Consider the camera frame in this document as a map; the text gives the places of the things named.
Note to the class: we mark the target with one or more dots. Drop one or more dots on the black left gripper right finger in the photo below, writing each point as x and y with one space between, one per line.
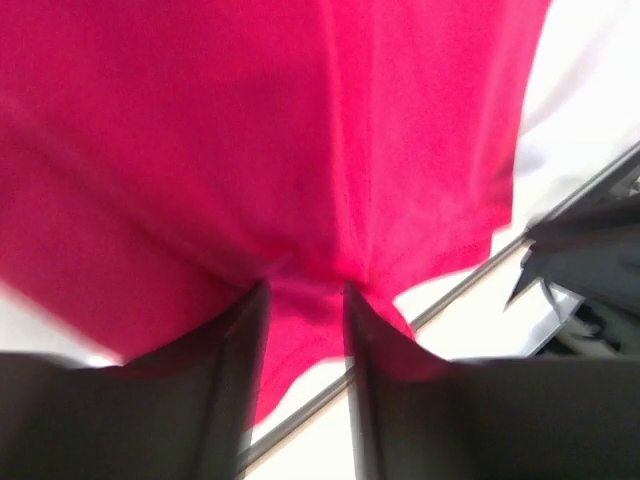
418 416

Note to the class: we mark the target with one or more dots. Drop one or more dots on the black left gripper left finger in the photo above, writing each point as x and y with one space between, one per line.
179 412

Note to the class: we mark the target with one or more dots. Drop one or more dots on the magenta t-shirt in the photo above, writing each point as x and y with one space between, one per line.
159 158

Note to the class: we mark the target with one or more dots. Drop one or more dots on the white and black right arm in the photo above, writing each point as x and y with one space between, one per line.
591 250

